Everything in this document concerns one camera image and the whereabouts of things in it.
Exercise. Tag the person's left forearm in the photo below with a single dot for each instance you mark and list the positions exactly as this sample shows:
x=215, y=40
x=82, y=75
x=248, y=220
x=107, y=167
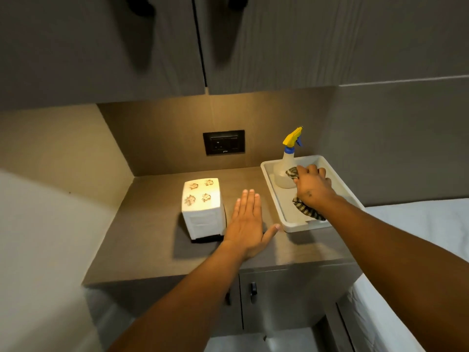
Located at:
x=190, y=300

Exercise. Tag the person's left little finger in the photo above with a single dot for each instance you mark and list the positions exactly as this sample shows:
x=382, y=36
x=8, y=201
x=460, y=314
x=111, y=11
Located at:
x=236, y=209

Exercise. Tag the striped cleaning cloth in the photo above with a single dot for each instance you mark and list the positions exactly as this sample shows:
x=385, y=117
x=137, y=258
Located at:
x=307, y=211

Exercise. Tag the person's right fingers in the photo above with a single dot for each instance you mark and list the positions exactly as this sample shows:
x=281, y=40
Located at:
x=310, y=172

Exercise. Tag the person's left hand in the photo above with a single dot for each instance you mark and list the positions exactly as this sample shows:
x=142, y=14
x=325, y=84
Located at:
x=245, y=230

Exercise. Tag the person's right forearm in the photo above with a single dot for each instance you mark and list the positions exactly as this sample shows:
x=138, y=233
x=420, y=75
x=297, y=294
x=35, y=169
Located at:
x=395, y=263

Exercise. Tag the person's left thumb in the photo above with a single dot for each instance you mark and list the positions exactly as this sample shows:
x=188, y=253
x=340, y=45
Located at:
x=272, y=231

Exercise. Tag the spray bottle with yellow trigger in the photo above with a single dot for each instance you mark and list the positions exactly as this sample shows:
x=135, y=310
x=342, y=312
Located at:
x=284, y=168

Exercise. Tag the person's right hand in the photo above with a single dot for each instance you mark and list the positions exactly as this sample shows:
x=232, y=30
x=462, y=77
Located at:
x=314, y=188

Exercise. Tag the black wall socket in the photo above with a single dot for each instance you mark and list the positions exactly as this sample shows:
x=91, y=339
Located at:
x=224, y=142

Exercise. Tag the white floral tissue box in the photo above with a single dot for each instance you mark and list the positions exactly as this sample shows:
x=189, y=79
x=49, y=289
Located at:
x=203, y=208

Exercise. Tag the grey upper cabinet door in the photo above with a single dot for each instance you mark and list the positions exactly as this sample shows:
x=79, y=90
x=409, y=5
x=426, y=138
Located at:
x=80, y=51
x=329, y=36

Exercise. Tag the person's left middle finger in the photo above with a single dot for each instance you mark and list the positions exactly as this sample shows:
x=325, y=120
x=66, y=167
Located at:
x=251, y=205

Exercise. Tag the white bed mattress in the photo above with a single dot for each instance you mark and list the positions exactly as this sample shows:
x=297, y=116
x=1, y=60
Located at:
x=381, y=318

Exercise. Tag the white plastic tray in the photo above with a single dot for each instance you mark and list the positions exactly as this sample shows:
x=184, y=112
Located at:
x=285, y=212

